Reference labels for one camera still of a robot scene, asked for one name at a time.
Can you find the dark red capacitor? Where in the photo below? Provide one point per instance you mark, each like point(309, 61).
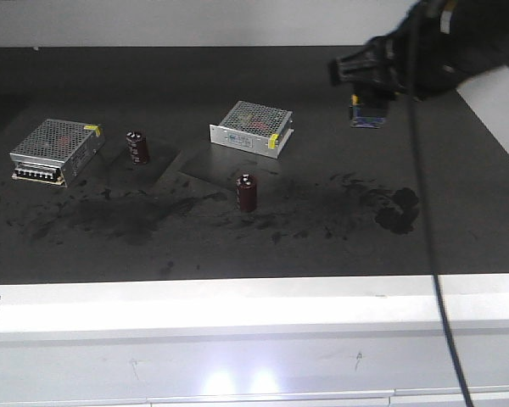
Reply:
point(246, 188)
point(138, 147)

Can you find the left dark red capacitor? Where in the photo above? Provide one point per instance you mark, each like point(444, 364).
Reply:
point(138, 147)

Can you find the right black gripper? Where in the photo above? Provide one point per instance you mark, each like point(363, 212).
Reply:
point(386, 62)

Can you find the left metal mesh power supply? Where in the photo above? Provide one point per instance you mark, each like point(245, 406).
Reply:
point(56, 152)

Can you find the right dark red capacitor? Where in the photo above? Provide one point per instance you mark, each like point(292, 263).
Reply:
point(246, 188)

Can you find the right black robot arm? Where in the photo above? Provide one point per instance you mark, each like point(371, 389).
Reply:
point(478, 32)

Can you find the metal mesh power supply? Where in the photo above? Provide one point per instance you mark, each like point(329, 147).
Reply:
point(254, 128)
point(56, 152)

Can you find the right metal mesh power supply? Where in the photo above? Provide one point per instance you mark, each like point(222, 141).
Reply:
point(254, 128)

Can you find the yellow mushroom push button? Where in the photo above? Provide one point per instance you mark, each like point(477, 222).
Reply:
point(368, 107)

